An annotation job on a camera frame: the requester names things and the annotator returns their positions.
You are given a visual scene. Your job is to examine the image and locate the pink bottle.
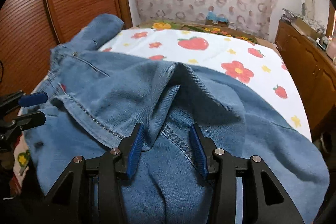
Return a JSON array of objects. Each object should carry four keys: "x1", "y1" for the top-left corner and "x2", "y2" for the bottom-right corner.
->
[{"x1": 326, "y1": 37, "x2": 336, "y2": 60}]

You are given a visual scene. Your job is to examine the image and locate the white strawberry flower sheet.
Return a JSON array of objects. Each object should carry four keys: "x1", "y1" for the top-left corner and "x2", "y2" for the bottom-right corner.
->
[{"x1": 12, "y1": 28, "x2": 313, "y2": 185}]

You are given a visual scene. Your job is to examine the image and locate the beige floral blanket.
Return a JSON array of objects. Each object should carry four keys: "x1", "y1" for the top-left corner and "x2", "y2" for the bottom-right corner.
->
[{"x1": 132, "y1": 20, "x2": 281, "y2": 58}]

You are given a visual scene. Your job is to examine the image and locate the cardboard box on sideboard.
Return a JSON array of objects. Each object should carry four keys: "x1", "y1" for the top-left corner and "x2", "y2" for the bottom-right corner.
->
[{"x1": 290, "y1": 18, "x2": 321, "y2": 40}]

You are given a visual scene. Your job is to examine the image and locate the blue denim jeans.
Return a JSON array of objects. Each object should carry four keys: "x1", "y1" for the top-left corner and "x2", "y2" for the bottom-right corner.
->
[{"x1": 25, "y1": 45, "x2": 329, "y2": 223}]

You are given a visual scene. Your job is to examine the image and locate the wooden louvered wardrobe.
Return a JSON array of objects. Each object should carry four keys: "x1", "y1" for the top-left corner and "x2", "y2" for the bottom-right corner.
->
[{"x1": 1, "y1": 0, "x2": 132, "y2": 95}]

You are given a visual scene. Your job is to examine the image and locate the wooden sideboard cabinet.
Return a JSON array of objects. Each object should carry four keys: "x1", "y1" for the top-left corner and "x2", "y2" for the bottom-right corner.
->
[{"x1": 275, "y1": 20, "x2": 335, "y2": 136}]

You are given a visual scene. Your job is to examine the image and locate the cardboard box with blue items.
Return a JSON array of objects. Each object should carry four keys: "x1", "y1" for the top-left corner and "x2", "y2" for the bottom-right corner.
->
[{"x1": 205, "y1": 11, "x2": 229, "y2": 27}]

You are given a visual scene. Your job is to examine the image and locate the folded blue jeans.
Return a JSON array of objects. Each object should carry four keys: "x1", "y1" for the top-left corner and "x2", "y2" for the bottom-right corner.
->
[{"x1": 63, "y1": 14, "x2": 124, "y2": 52}]

